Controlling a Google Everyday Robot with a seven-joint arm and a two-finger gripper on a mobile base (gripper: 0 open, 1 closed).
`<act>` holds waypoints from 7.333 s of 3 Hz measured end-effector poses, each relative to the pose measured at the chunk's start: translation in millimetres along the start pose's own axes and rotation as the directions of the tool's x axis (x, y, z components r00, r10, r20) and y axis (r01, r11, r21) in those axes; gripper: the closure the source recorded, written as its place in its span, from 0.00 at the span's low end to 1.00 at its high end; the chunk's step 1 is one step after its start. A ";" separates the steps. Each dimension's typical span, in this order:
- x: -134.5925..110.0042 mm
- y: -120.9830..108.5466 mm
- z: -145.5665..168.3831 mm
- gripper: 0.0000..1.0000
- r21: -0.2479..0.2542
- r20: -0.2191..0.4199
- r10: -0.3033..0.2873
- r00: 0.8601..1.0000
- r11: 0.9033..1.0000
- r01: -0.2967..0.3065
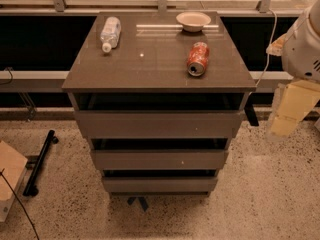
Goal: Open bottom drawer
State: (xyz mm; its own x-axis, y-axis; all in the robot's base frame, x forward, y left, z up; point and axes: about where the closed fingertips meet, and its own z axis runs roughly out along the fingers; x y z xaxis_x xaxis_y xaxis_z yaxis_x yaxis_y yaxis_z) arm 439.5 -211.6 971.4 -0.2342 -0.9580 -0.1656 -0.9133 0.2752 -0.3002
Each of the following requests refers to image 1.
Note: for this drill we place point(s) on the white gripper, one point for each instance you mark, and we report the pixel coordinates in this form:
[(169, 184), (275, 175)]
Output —
[(301, 58)]

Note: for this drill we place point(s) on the grey drawer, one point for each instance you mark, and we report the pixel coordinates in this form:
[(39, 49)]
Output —
[(159, 160), (159, 185), (102, 124)]

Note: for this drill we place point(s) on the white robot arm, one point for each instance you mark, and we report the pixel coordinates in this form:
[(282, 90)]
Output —
[(299, 49)]

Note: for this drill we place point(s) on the grey drawer cabinet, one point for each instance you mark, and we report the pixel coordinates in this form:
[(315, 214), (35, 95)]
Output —
[(147, 73)]

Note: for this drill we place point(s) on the red soda can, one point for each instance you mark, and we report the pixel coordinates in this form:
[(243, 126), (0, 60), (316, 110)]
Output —
[(198, 59)]

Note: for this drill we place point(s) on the white paper bowl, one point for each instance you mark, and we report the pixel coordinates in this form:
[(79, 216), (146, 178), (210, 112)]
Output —
[(193, 21)]

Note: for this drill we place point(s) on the clear plastic water bottle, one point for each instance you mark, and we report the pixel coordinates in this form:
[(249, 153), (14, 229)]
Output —
[(110, 34)]

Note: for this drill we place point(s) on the metal window railing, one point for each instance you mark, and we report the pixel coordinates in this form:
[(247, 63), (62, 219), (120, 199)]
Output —
[(160, 0)]

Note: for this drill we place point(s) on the black metal bar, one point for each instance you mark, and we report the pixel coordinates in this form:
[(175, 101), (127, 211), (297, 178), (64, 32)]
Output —
[(31, 188)]

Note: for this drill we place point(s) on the cardboard box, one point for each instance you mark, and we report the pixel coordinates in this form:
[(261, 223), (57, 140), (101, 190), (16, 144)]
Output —
[(13, 167)]

